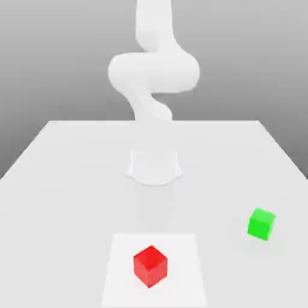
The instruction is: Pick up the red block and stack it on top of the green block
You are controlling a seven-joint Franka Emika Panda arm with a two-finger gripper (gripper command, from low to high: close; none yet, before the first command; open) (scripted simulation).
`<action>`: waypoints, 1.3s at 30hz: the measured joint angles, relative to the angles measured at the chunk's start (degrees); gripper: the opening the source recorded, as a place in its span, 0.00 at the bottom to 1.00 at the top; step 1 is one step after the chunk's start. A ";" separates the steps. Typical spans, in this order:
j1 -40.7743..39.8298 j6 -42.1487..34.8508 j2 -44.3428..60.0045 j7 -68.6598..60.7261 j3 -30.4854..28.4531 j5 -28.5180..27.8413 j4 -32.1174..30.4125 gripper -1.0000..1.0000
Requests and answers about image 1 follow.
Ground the small red cube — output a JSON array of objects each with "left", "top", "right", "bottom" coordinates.
[{"left": 132, "top": 245, "right": 168, "bottom": 289}]

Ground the small green cube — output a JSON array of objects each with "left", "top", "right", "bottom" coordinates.
[{"left": 247, "top": 208, "right": 277, "bottom": 241}]

